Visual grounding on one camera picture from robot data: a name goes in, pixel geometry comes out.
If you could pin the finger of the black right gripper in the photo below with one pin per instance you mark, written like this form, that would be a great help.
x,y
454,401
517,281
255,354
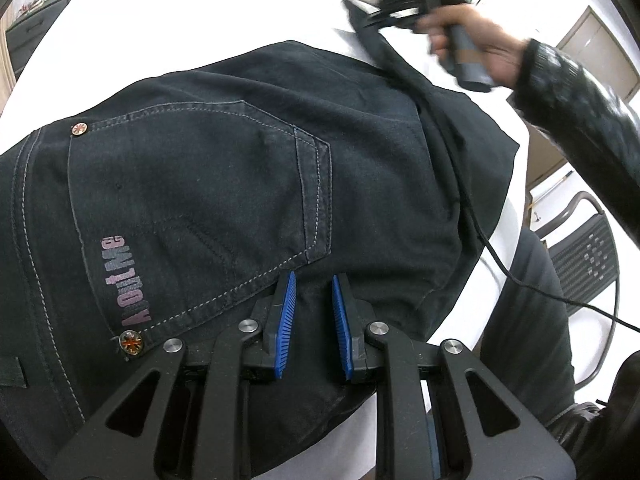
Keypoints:
x,y
385,20
400,9

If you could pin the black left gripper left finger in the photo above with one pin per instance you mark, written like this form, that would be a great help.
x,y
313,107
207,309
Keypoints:
x,y
184,413

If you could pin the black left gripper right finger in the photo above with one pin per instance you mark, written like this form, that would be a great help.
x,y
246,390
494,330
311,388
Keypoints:
x,y
441,413

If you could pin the black denim pants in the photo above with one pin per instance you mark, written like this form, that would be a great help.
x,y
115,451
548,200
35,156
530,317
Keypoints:
x,y
170,208

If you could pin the person's right hand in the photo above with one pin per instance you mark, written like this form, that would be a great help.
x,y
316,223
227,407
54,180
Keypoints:
x,y
501,53

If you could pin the person's dark trouser leg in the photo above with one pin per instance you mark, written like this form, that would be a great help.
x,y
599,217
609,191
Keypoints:
x,y
526,344

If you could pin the brown wooden door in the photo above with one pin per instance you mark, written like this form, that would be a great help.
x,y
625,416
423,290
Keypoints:
x,y
591,43

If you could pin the black leather jacket sleeve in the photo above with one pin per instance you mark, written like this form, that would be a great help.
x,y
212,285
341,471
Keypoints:
x,y
595,130

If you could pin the black mesh chair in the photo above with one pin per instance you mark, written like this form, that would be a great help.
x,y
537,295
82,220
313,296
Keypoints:
x,y
587,264

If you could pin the dark grey nightstand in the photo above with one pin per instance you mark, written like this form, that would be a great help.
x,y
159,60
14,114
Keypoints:
x,y
26,33

